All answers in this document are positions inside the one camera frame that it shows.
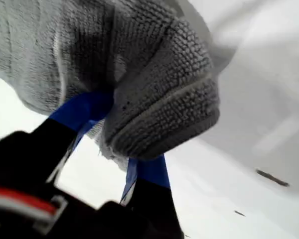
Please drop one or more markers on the grey striped towel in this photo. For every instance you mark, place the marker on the grey striped towel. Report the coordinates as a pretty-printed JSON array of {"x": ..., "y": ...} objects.
[{"x": 152, "y": 87}]

